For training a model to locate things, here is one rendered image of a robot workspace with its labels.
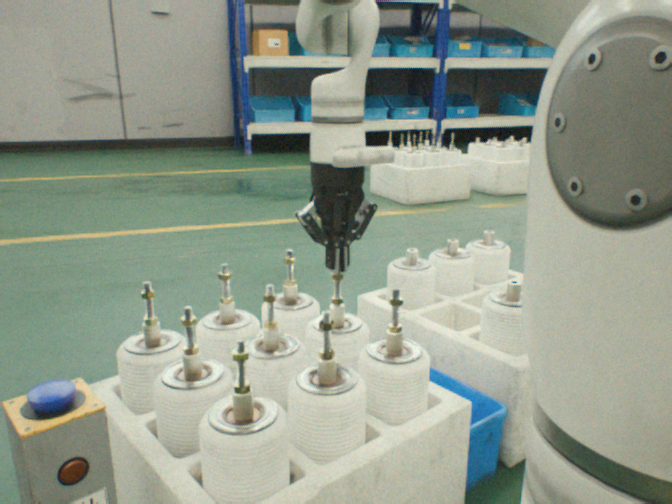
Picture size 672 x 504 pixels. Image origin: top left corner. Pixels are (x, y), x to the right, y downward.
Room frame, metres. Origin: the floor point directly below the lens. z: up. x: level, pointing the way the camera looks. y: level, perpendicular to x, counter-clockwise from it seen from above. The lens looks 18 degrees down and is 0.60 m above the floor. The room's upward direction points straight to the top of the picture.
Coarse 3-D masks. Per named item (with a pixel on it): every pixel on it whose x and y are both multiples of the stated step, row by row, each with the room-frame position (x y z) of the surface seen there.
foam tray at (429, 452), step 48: (96, 384) 0.73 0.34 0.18; (432, 384) 0.73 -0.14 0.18; (144, 432) 0.62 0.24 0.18; (384, 432) 0.61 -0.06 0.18; (432, 432) 0.63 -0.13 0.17; (144, 480) 0.57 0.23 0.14; (192, 480) 0.53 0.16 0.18; (336, 480) 0.53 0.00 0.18; (384, 480) 0.58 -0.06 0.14; (432, 480) 0.64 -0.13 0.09
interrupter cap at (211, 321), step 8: (216, 312) 0.82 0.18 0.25; (240, 312) 0.82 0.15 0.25; (248, 312) 0.82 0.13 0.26; (208, 320) 0.79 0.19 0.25; (216, 320) 0.80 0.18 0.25; (240, 320) 0.79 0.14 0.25; (248, 320) 0.79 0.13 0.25; (208, 328) 0.77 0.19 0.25; (216, 328) 0.76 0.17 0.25; (224, 328) 0.76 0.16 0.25; (232, 328) 0.76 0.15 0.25
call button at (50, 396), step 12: (48, 384) 0.47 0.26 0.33; (60, 384) 0.47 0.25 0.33; (72, 384) 0.47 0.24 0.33; (36, 396) 0.45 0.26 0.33; (48, 396) 0.45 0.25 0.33; (60, 396) 0.45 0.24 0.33; (72, 396) 0.46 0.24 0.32; (36, 408) 0.45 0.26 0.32; (48, 408) 0.45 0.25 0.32; (60, 408) 0.45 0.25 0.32
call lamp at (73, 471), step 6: (72, 462) 0.44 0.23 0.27; (78, 462) 0.44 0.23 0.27; (84, 462) 0.44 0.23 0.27; (66, 468) 0.43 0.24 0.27; (72, 468) 0.43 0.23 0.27; (78, 468) 0.44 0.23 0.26; (84, 468) 0.44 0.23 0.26; (66, 474) 0.43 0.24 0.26; (72, 474) 0.43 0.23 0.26; (78, 474) 0.44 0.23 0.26; (66, 480) 0.43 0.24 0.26; (72, 480) 0.43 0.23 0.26
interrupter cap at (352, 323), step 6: (318, 318) 0.80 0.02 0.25; (348, 318) 0.80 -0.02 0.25; (354, 318) 0.80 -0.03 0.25; (312, 324) 0.78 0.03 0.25; (348, 324) 0.78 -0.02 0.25; (354, 324) 0.78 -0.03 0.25; (360, 324) 0.77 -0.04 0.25; (318, 330) 0.76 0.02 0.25; (336, 330) 0.76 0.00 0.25; (342, 330) 0.76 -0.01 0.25; (348, 330) 0.75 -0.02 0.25; (354, 330) 0.76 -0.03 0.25
